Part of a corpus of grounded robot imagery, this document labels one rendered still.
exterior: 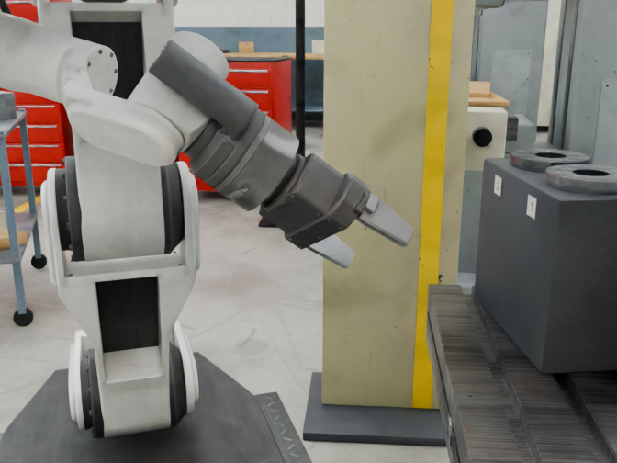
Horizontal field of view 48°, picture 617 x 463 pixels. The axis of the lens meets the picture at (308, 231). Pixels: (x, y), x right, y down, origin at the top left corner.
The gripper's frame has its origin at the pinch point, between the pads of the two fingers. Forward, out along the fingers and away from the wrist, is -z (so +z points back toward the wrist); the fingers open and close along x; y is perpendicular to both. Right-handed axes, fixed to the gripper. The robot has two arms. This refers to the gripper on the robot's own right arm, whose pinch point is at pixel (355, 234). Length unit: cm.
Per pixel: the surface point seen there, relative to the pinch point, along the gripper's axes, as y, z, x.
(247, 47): 530, -55, -654
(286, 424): 1, -40, -84
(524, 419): -11.6, -18.6, 9.9
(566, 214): 6.8, -13.0, 14.8
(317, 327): 73, -91, -200
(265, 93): 250, -45, -329
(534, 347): -1.9, -21.5, 5.6
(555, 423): -11.3, -20.3, 12.0
